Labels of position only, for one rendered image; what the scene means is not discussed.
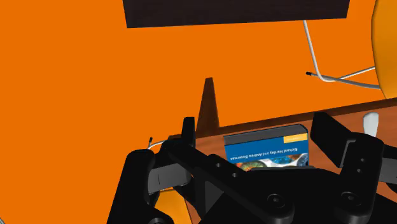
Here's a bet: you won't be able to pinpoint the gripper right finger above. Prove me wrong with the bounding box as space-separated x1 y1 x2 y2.
310 111 397 218

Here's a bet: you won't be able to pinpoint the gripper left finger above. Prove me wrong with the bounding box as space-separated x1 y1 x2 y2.
106 116 296 224

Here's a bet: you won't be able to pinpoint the brown wooden table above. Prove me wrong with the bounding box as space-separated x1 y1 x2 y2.
167 77 397 224

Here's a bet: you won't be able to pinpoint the white rounded object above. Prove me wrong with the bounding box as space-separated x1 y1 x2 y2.
362 112 380 137

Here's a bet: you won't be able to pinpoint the blue book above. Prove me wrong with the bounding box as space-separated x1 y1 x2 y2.
223 123 310 172

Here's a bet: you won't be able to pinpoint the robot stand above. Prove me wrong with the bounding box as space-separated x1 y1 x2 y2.
122 0 351 29

